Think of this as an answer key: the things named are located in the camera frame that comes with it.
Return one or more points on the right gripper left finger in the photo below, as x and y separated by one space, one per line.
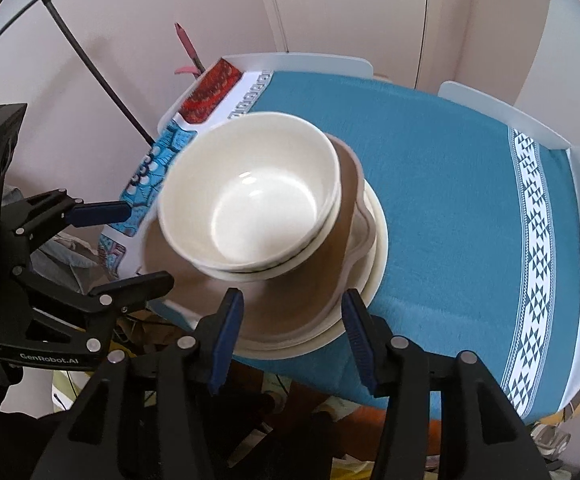
146 417

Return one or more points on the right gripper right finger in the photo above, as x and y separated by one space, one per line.
483 436

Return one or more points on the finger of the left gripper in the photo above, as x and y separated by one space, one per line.
127 295
32 221

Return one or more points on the white bowl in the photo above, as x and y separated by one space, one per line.
250 192

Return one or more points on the pink square handled bowl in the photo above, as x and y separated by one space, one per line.
294 305

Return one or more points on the large white plate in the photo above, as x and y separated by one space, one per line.
366 275

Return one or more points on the cream duck bowl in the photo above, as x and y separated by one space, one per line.
285 266

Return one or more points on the teal patterned tablecloth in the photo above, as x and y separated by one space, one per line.
330 369

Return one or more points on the white door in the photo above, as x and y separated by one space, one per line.
387 33

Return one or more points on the pink handled mop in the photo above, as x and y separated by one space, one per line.
196 69

